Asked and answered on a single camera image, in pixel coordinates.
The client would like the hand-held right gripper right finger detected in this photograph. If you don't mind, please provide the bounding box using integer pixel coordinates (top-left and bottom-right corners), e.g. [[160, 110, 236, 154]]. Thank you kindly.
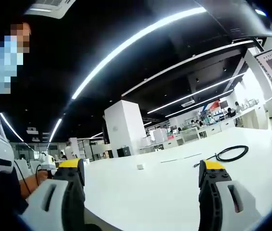
[[198, 159, 263, 231]]

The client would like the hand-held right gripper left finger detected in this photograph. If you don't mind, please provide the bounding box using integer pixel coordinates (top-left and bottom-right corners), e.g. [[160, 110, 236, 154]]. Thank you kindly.
[[20, 158, 88, 231]]

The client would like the black Type-C cable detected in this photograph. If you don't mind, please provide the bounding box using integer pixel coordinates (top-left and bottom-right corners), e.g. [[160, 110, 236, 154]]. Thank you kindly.
[[193, 145, 249, 168]]

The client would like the white desk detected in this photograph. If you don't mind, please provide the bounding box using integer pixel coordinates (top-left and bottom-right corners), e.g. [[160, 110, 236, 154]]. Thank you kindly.
[[27, 125, 272, 231]]

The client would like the person's left hand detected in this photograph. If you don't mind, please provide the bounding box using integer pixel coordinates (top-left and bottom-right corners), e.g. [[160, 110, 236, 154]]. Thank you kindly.
[[35, 169, 50, 187]]

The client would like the person's dark shirt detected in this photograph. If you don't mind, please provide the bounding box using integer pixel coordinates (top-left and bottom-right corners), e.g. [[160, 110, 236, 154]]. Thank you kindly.
[[0, 166, 29, 217]]

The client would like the small black cabinet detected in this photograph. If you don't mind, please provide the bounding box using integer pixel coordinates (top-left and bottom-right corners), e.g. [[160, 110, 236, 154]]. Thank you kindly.
[[117, 146, 134, 158]]

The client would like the white square pillar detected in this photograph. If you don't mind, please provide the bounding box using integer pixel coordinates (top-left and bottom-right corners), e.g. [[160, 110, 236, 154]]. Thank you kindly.
[[104, 99, 143, 159]]

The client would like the clear display case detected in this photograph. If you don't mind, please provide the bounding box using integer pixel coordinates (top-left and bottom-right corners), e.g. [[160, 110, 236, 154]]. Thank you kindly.
[[180, 127, 201, 145]]

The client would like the straight ceiling light strip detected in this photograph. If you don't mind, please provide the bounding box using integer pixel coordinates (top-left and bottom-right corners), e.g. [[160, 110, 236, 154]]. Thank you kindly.
[[147, 71, 246, 114]]

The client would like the long curved ceiling light strip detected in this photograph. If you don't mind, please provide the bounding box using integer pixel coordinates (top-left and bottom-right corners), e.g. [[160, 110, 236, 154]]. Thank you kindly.
[[71, 6, 208, 101]]

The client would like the white ceiling air conditioner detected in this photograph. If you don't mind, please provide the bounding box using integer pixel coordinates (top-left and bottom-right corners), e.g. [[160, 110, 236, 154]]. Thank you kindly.
[[24, 0, 77, 20]]

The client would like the black device cable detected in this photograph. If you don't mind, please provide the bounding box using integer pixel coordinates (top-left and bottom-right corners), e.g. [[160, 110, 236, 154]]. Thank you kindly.
[[13, 159, 41, 196]]

